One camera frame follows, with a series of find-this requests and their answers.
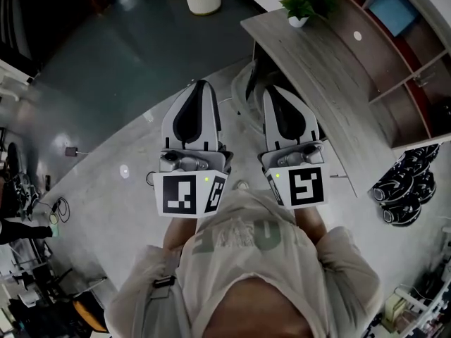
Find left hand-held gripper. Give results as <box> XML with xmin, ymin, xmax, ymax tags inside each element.
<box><xmin>152</xmin><ymin>80</ymin><xmax>234</xmax><ymax>220</ymax></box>

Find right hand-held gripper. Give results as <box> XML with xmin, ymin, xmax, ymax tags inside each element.
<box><xmin>257</xmin><ymin>85</ymin><xmax>331</xmax><ymax>211</ymax></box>

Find person's right forearm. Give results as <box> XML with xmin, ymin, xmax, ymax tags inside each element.
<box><xmin>292</xmin><ymin>208</ymin><xmax>329</xmax><ymax>251</ymax></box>

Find person's left forearm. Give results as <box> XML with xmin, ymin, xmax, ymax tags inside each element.
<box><xmin>164</xmin><ymin>216</ymin><xmax>204</xmax><ymax>258</ymax></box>

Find wooden shelf desk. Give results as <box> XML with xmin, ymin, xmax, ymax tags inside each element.
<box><xmin>239</xmin><ymin>0</ymin><xmax>451</xmax><ymax>199</ymax></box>

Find person's white shirt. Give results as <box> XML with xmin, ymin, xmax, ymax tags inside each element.
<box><xmin>104</xmin><ymin>188</ymin><xmax>385</xmax><ymax>338</ymax></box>

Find black and white shoes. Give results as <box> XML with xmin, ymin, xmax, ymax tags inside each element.
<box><xmin>371</xmin><ymin>144</ymin><xmax>442</xmax><ymax>229</ymax></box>

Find green potted plant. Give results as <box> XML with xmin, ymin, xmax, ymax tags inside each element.
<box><xmin>278</xmin><ymin>0</ymin><xmax>338</xmax><ymax>28</ymax></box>

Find blue box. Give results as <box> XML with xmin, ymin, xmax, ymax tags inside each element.
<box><xmin>369</xmin><ymin>0</ymin><xmax>420</xmax><ymax>37</ymax></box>

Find pile of black white devices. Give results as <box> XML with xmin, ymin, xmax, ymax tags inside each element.
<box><xmin>0</xmin><ymin>141</ymin><xmax>42</xmax><ymax>221</ymax></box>

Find white metal rack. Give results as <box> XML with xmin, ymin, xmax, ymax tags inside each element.
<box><xmin>382</xmin><ymin>223</ymin><xmax>451</xmax><ymax>338</ymax></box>

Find orange padded object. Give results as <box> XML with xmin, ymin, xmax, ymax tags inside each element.
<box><xmin>71</xmin><ymin>298</ymin><xmax>109</xmax><ymax>333</ymax></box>

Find black strap buckle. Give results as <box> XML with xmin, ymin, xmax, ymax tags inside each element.
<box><xmin>152</xmin><ymin>275</ymin><xmax>177</xmax><ymax>289</ymax></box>

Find black cable coil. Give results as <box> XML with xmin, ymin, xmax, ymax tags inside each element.
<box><xmin>48</xmin><ymin>196</ymin><xmax>71</xmax><ymax>225</ymax></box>

